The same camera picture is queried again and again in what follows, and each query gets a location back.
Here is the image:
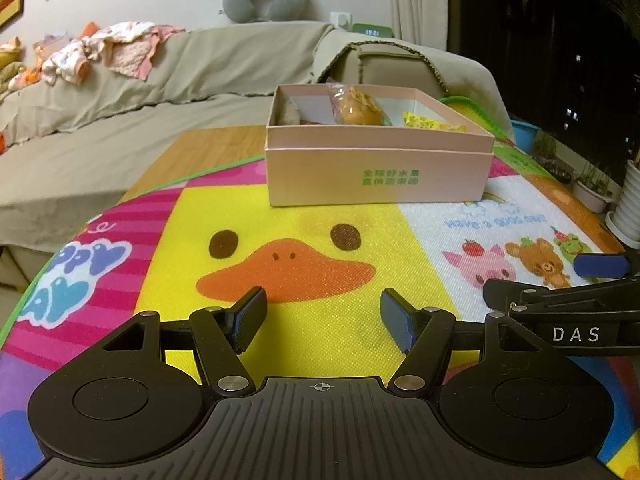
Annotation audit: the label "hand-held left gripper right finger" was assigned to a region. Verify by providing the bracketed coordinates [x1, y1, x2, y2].
[380, 287, 547, 395]

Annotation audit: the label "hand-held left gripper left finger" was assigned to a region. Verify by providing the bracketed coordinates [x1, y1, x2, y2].
[100, 286, 269, 395]

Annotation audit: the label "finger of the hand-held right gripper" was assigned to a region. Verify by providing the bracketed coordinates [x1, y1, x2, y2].
[574, 254, 640, 280]
[483, 278, 640, 314]

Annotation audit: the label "pink cardboard box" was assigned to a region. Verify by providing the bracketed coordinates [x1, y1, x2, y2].
[265, 84, 496, 207]

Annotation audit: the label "yellow snack packet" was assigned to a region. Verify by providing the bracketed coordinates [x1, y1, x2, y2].
[402, 112, 468, 134]

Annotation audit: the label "bread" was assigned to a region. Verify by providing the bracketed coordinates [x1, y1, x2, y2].
[327, 84, 389, 126]

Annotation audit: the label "white ribbed plant pot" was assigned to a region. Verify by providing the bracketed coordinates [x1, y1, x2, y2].
[605, 160, 640, 249]

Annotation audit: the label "white pot with sprouts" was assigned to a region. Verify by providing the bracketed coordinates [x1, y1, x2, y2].
[572, 162, 616, 214]

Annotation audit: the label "colourful cartoon play mat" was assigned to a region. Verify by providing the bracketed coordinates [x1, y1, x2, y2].
[0, 95, 640, 480]

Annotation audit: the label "small green potted plant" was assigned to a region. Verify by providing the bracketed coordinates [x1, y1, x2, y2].
[532, 132, 559, 166]

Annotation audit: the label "blue plastic basin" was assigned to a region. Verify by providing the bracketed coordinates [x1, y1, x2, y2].
[511, 121, 540, 154]

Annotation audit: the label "dark glass balcony door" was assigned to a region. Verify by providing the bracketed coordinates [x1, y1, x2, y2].
[447, 0, 640, 161]

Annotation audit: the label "beige leather sofa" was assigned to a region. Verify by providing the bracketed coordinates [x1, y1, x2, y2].
[352, 42, 443, 99]

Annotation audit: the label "green digital clock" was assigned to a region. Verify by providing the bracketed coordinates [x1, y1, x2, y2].
[352, 22, 394, 39]

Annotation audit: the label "pink floral baby clothes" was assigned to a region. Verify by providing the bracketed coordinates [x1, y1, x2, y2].
[35, 21, 188, 84]

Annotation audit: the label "beige curtain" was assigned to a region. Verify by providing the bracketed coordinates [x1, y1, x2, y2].
[390, 0, 451, 54]

